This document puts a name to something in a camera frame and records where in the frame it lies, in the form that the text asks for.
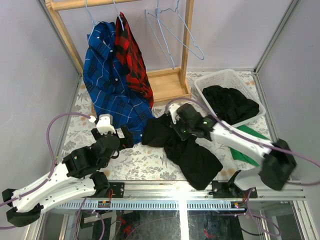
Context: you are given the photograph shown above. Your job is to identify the black button shirt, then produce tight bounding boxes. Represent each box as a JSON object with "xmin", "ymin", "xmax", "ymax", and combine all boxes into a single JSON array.
[{"xmin": 202, "ymin": 85, "xmax": 260, "ymax": 125}]

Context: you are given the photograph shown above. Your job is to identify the black shirt wire hanger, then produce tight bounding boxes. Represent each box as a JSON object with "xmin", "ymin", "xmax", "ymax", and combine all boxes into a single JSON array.
[{"xmin": 144, "ymin": 0, "xmax": 176, "ymax": 70}]

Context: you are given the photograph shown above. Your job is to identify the light blue wire hanger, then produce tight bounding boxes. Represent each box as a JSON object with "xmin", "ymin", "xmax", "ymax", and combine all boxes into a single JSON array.
[{"xmin": 145, "ymin": 0, "xmax": 205, "ymax": 69}]

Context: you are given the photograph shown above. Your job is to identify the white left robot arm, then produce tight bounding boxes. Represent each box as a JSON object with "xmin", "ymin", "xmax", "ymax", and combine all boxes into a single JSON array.
[{"xmin": 2, "ymin": 125, "xmax": 134, "ymax": 227}]

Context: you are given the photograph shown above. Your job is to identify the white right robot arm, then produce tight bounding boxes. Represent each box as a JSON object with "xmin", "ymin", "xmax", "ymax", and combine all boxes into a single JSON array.
[{"xmin": 165, "ymin": 103, "xmax": 297, "ymax": 198}]

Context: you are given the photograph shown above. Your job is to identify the blue plaid shirt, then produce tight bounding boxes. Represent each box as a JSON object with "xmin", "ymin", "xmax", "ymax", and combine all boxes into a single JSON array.
[{"xmin": 83, "ymin": 21, "xmax": 154, "ymax": 144}]

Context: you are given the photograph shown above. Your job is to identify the red plaid shirt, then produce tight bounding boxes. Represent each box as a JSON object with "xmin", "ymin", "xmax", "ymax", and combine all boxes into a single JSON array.
[{"xmin": 115, "ymin": 12, "xmax": 154, "ymax": 107}]

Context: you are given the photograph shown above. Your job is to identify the wooden clothes rack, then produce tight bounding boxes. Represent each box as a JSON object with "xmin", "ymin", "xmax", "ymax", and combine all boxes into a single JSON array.
[{"xmin": 45, "ymin": 0, "xmax": 194, "ymax": 106}]

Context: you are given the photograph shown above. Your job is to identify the white plastic basket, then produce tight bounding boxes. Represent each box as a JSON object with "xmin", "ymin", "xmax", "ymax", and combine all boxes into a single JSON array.
[{"xmin": 194, "ymin": 69, "xmax": 266, "ymax": 128}]

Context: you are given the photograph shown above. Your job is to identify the green cloth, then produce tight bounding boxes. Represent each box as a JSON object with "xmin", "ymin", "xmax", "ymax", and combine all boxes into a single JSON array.
[{"xmin": 226, "ymin": 125, "xmax": 272, "ymax": 167}]

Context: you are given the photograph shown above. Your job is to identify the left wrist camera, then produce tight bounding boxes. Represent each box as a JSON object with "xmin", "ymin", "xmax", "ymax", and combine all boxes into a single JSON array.
[{"xmin": 89, "ymin": 114, "xmax": 116, "ymax": 135}]

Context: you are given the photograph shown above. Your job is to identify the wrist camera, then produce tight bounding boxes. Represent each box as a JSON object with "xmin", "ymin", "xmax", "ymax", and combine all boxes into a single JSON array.
[
  {"xmin": 168, "ymin": 103, "xmax": 180, "ymax": 125},
  {"xmin": 89, "ymin": 114, "xmax": 116, "ymax": 135}
]

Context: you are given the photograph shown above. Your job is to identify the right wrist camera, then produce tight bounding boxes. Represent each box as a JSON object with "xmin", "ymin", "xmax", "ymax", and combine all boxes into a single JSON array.
[{"xmin": 168, "ymin": 103, "xmax": 180, "ymax": 125}]

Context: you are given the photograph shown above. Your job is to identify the aluminium mounting rail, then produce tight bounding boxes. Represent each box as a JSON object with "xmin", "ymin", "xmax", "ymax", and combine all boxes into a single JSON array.
[{"xmin": 56, "ymin": 180, "xmax": 306, "ymax": 210}]

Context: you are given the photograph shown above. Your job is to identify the red shirt wire hanger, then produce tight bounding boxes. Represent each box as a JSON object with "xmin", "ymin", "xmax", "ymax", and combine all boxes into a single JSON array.
[{"xmin": 112, "ymin": 0, "xmax": 125, "ymax": 32}]

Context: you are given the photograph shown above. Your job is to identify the blue shirt wire hanger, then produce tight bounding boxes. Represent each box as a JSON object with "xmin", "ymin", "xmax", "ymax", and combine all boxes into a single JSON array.
[{"xmin": 84, "ymin": 0, "xmax": 99, "ymax": 27}]

